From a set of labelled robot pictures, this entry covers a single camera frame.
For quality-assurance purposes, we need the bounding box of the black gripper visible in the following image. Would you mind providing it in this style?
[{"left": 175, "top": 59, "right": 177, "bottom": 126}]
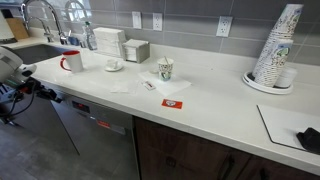
[{"left": 17, "top": 77, "right": 64, "bottom": 104}]

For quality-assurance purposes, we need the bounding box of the grey napkin holder box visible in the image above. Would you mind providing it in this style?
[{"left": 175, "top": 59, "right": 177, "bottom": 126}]
[{"left": 121, "top": 38, "right": 151, "bottom": 64}]

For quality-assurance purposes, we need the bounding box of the clear plastic water bottle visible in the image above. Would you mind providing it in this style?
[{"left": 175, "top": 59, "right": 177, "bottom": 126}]
[{"left": 82, "top": 21, "right": 98, "bottom": 51}]

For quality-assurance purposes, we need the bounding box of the small white espresso cup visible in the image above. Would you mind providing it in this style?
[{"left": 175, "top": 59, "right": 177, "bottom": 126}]
[{"left": 106, "top": 58, "right": 119, "bottom": 70}]

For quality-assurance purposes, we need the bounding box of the short stack of paper cups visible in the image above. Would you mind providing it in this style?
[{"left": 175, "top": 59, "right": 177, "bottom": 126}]
[{"left": 254, "top": 37, "right": 295, "bottom": 88}]

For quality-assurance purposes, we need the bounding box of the patterned paper cup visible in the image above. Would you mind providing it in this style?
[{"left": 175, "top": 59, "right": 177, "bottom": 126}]
[{"left": 156, "top": 57, "right": 175, "bottom": 82}]

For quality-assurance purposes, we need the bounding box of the small chrome faucet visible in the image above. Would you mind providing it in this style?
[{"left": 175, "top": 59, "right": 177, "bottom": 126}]
[{"left": 23, "top": 15, "right": 55, "bottom": 44}]

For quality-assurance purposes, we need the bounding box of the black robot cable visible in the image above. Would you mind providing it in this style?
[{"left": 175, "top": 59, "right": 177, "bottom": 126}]
[{"left": 0, "top": 87, "right": 37, "bottom": 118}]

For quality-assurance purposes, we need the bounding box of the stainless steel dishwasher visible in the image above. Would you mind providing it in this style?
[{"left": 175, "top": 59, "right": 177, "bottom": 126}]
[{"left": 44, "top": 87, "right": 141, "bottom": 180}]

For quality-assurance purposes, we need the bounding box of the small white saucer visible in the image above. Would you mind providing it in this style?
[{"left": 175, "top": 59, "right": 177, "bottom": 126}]
[{"left": 104, "top": 64, "right": 124, "bottom": 73}]

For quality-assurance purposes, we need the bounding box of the dark grey cabinet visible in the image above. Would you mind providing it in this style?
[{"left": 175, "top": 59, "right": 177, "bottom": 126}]
[{"left": 0, "top": 83, "right": 80, "bottom": 156}]

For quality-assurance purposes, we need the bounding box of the white mug red handle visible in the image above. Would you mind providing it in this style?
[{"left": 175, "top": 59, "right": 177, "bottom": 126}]
[{"left": 59, "top": 50, "right": 85, "bottom": 74}]

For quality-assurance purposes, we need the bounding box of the red sticker label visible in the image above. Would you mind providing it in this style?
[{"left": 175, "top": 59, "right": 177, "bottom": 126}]
[{"left": 96, "top": 119, "right": 112, "bottom": 130}]

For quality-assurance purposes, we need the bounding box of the tall chrome gooseneck faucet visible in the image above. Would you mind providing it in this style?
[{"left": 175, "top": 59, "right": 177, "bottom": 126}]
[{"left": 20, "top": 0, "right": 69, "bottom": 46}]

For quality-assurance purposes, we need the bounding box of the red card packet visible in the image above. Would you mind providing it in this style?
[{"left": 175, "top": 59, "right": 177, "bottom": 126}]
[{"left": 161, "top": 98, "right": 184, "bottom": 110}]

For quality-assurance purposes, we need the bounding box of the black cloth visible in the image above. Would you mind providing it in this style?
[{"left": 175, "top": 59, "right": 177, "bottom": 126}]
[{"left": 296, "top": 126, "right": 320, "bottom": 154}]

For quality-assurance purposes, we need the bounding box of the dark wood cabinet door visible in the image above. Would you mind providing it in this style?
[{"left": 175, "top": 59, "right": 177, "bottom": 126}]
[
  {"left": 133, "top": 116, "right": 253, "bottom": 180},
  {"left": 235, "top": 154, "right": 320, "bottom": 180}
]

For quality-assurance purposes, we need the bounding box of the stack of white lids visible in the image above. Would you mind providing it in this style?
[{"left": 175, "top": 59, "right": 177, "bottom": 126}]
[{"left": 274, "top": 66, "right": 298, "bottom": 89}]

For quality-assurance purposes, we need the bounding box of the white round tray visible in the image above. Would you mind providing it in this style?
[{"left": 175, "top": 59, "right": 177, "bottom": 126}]
[{"left": 242, "top": 70, "right": 294, "bottom": 96}]

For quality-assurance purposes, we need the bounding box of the clear plastic wrapper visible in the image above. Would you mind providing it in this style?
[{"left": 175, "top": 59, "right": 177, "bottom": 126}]
[{"left": 109, "top": 79, "right": 140, "bottom": 95}]

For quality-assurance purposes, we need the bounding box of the wooden cutting board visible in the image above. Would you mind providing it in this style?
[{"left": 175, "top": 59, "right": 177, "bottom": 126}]
[{"left": 5, "top": 17, "right": 31, "bottom": 41}]

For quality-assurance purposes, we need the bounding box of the white rectangular mat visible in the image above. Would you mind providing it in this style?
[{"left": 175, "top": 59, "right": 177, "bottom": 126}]
[{"left": 256, "top": 103, "right": 320, "bottom": 155}]

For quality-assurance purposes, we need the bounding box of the steel undermount sink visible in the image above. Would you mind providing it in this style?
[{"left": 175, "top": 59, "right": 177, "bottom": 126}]
[{"left": 8, "top": 44, "right": 69, "bottom": 66}]

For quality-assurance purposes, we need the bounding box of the stack of white paper towels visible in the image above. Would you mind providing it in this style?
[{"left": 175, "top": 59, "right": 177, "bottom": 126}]
[{"left": 92, "top": 26, "right": 127, "bottom": 58}]

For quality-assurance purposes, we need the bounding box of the white light switch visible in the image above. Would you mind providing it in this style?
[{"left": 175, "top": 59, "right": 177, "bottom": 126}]
[{"left": 131, "top": 10, "right": 143, "bottom": 30}]

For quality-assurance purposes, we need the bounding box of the blue soap dispenser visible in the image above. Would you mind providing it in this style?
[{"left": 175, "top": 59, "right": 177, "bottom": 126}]
[{"left": 67, "top": 30, "right": 81, "bottom": 47}]

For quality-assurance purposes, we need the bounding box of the white paper napkin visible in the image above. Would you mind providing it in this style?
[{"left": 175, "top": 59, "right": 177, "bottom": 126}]
[{"left": 138, "top": 70, "right": 193, "bottom": 98}]

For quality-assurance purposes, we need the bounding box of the white wall outlet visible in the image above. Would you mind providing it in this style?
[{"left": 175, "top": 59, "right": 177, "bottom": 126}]
[
  {"left": 152, "top": 12, "right": 164, "bottom": 32},
  {"left": 215, "top": 15, "right": 234, "bottom": 38}
]

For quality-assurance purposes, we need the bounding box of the tall stack of paper cups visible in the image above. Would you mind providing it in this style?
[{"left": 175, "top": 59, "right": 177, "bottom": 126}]
[{"left": 251, "top": 3, "right": 305, "bottom": 79}]

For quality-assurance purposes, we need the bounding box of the red white sugar packet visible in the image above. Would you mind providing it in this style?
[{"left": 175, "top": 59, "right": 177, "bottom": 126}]
[{"left": 142, "top": 80, "right": 157, "bottom": 91}]

